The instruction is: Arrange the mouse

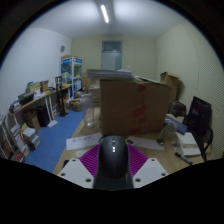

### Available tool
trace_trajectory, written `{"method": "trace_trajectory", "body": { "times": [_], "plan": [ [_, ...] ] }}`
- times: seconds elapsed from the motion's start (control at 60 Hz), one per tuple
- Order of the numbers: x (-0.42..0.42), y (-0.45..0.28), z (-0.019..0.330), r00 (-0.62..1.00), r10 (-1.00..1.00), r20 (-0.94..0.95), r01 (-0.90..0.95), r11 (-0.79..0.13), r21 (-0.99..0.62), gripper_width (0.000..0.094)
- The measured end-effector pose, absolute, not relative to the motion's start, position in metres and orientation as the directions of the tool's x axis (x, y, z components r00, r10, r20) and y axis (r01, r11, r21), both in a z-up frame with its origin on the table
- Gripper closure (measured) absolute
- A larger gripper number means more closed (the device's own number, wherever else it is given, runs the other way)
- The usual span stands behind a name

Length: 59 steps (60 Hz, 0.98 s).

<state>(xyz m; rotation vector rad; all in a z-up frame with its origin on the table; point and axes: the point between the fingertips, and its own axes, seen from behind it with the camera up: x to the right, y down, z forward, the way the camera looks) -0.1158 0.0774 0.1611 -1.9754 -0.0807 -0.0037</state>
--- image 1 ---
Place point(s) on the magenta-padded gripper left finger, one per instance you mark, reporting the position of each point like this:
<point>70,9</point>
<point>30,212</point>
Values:
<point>75,171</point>

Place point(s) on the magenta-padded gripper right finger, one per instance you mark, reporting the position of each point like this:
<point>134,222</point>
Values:
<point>150,170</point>

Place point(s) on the black computer mouse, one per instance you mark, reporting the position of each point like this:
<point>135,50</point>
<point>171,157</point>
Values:
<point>113,163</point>

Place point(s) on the white paper sheet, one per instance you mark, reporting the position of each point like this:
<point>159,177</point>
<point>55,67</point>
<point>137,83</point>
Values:
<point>81,141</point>
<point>146,142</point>

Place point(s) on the clear plastic container stack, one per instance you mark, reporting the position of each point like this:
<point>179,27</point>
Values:
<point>168,131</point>

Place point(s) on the blue book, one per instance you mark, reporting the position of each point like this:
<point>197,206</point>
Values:
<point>178,126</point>

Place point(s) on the clear plastic jar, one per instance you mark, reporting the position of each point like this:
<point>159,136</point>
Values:
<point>89,111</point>

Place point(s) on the brown floor carton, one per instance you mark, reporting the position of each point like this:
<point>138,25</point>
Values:
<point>76,105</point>

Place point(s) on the shelf unit with books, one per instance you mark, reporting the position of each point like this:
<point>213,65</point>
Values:
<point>16,140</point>

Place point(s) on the large brown cardboard box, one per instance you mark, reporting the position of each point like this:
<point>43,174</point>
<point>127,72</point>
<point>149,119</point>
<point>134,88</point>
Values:
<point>126,106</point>

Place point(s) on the black bag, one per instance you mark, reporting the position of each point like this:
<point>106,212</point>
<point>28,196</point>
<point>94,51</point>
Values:
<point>178,108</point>

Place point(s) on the black office chair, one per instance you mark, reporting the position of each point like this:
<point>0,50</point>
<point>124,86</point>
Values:
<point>199,115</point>

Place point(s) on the black floor stand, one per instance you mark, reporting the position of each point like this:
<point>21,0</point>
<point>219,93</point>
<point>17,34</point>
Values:
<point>60,96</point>

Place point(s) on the wooden side desk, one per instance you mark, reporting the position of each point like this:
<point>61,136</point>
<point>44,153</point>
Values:
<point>31,101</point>

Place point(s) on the blue white claw machine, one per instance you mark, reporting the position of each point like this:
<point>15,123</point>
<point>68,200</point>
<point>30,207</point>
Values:
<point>71,75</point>

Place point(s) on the grey door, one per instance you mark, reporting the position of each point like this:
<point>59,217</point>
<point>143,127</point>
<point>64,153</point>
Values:
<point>111,56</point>

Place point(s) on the ceiling light tube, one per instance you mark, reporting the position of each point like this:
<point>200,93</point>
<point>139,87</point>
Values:
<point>104,13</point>

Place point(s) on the round wall clock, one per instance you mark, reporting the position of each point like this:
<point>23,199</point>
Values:
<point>62,49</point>

